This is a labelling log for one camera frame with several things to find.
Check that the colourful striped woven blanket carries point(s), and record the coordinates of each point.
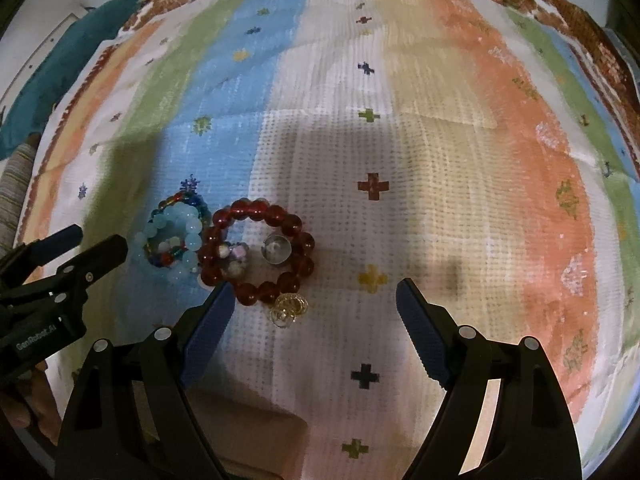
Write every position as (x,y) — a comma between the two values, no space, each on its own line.
(350,160)

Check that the person's left hand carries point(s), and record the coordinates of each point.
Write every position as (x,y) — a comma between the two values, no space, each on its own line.
(20,405)

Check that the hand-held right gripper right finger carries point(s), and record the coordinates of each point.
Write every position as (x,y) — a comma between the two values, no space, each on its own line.
(425,335)

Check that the teal cloth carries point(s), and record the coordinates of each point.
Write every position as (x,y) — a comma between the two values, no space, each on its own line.
(65,50)

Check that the grey striped cloth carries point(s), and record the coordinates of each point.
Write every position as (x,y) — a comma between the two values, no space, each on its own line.
(15,185)

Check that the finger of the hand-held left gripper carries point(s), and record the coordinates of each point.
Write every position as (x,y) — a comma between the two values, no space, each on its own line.
(67,235)
(102,255)

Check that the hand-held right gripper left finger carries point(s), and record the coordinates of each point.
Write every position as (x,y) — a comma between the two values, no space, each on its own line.
(212,330)

